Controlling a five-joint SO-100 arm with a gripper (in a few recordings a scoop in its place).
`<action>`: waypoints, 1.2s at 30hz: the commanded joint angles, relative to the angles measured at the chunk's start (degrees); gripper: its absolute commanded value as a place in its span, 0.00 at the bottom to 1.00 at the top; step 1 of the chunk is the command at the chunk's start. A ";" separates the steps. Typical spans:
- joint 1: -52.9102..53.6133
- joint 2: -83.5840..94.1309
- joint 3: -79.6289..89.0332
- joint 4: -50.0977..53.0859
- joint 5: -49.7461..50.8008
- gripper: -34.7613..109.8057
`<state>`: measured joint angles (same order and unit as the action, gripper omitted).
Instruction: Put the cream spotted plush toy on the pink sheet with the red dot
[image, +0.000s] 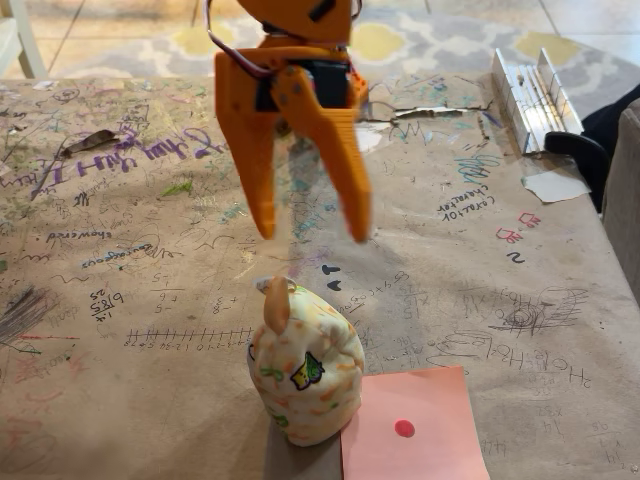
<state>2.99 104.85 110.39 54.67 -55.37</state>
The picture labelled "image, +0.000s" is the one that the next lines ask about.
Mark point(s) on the orange gripper black servo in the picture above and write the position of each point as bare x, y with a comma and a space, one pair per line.
239, 82

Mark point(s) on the white patterned plush toy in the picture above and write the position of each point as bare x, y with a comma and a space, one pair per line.
310, 370

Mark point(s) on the orange robot arm base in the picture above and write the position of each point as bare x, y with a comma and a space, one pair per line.
361, 90

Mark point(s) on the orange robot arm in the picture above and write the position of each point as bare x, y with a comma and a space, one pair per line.
300, 15

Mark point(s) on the small red round object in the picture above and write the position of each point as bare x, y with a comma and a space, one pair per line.
404, 428

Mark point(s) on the grey yellow patterned rug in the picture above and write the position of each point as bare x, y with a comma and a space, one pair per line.
425, 45

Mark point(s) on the dried brown leaf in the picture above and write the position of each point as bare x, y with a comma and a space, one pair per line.
92, 141

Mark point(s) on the scribbled brown paper table cover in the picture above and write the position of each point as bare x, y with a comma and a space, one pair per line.
150, 375

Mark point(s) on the pink sticky note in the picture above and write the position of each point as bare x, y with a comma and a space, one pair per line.
425, 400

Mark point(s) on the black chair armrest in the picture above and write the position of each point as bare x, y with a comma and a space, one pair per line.
580, 155

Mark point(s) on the white furniture leg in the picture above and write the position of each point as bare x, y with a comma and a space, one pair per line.
22, 40

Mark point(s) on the dark cloth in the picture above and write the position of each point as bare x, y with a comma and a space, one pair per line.
612, 117

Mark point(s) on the grey upholstered chair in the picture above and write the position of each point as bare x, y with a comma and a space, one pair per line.
625, 200

